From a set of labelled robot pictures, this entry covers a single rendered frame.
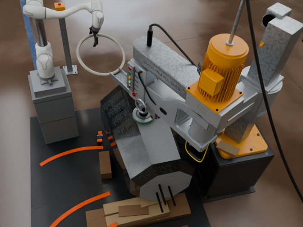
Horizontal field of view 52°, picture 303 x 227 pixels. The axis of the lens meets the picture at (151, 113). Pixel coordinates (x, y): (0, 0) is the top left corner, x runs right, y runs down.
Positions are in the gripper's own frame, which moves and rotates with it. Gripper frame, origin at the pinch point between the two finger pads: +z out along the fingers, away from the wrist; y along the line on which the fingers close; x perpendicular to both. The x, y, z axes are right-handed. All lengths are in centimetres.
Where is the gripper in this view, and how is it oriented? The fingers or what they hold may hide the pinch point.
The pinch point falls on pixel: (92, 40)
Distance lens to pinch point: 336.7
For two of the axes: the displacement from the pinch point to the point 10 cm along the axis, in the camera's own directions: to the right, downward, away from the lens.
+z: -3.2, 3.7, 8.7
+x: 8.7, -2.5, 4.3
